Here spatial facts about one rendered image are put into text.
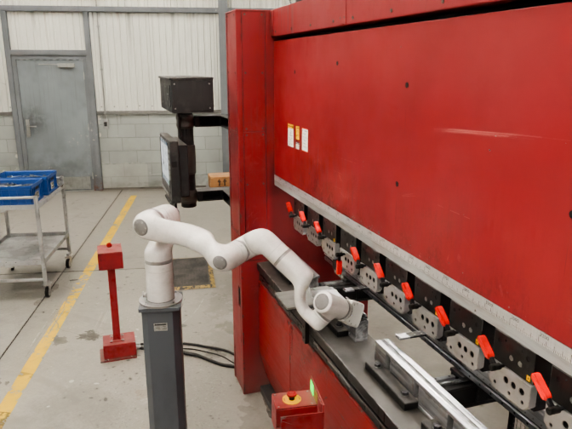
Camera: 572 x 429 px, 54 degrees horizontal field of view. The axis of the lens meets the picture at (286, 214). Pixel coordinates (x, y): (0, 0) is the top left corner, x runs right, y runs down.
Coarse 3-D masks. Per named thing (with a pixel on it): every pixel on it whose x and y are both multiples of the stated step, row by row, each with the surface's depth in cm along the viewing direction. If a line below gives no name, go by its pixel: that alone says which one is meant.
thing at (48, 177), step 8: (0, 176) 540; (8, 176) 545; (16, 176) 547; (24, 176) 538; (32, 176) 546; (40, 176) 547; (48, 176) 529; (48, 184) 531; (56, 184) 557; (48, 192) 530
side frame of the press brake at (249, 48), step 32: (256, 32) 304; (256, 64) 308; (256, 96) 312; (256, 128) 316; (256, 160) 321; (256, 192) 326; (256, 224) 331; (288, 224) 337; (256, 256) 336; (320, 256) 349; (256, 288) 340; (256, 320) 346; (256, 352) 351; (256, 384) 357
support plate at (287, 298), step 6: (318, 288) 265; (324, 288) 265; (276, 294) 258; (282, 294) 258; (288, 294) 258; (294, 294) 258; (306, 294) 258; (282, 300) 250; (288, 300) 250; (294, 300) 250; (306, 300) 250; (312, 300) 250; (288, 306) 244; (294, 306) 244
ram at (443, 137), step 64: (320, 64) 248; (384, 64) 194; (448, 64) 160; (512, 64) 135; (320, 128) 254; (384, 128) 198; (448, 128) 162; (512, 128) 137; (320, 192) 260; (384, 192) 202; (448, 192) 165; (512, 192) 139; (448, 256) 167; (512, 256) 141
